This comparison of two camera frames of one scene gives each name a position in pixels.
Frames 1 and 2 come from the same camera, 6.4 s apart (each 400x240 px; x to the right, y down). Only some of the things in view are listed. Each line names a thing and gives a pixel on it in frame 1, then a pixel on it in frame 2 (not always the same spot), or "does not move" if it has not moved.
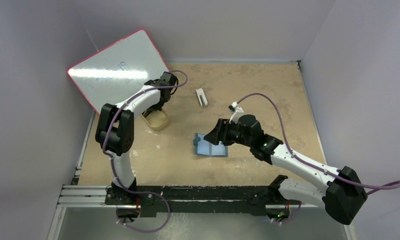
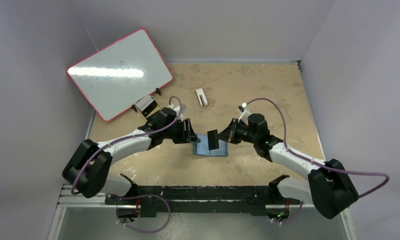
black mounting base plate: (257, 200) does not move
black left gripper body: (158, 107) → (176, 133)
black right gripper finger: (219, 133) → (229, 134)
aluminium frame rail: (97, 197) does not move
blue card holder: (203, 147) does not move
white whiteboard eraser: (202, 97) does not move
